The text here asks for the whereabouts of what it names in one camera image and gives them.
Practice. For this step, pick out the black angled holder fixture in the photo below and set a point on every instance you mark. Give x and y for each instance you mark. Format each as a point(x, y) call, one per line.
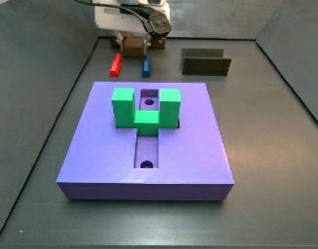
point(206, 62)

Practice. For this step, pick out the blue peg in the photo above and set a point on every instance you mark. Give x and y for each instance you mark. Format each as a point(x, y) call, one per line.
point(146, 68)

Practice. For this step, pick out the brown T-shaped block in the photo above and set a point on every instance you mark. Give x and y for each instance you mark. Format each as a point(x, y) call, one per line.
point(132, 44)

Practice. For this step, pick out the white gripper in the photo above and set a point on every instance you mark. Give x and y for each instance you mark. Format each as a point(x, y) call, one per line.
point(136, 16)

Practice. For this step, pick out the purple fixture base block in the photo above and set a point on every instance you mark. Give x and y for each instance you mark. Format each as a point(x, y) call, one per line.
point(180, 165)

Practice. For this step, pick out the red peg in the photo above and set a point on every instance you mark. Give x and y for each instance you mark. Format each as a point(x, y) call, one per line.
point(115, 66)

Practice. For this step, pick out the green U-shaped block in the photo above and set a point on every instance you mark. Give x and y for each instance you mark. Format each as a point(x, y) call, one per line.
point(146, 120)

